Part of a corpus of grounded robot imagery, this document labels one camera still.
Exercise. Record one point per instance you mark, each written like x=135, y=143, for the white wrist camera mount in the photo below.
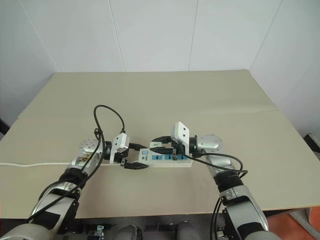
x=119, y=143
x=181, y=132

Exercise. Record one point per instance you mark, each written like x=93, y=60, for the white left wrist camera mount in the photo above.
x=119, y=143

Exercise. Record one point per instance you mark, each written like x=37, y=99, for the small metal clip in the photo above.
x=99, y=232

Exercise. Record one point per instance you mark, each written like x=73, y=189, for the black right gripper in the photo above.
x=177, y=150

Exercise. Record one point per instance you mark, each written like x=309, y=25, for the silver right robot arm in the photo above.
x=250, y=205

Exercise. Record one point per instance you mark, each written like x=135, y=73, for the white power strip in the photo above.
x=172, y=163

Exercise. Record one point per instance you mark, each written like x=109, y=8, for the white charger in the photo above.
x=155, y=144

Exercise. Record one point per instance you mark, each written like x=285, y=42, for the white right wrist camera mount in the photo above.
x=181, y=132

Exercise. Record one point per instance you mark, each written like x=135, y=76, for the white box with dark side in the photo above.
x=313, y=140

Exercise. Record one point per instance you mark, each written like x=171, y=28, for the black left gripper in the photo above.
x=124, y=156

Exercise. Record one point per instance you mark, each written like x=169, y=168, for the dark rounded shape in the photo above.
x=184, y=231

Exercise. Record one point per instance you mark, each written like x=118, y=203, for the dark object at wall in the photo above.
x=3, y=128

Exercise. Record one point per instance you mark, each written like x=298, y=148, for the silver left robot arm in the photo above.
x=50, y=201

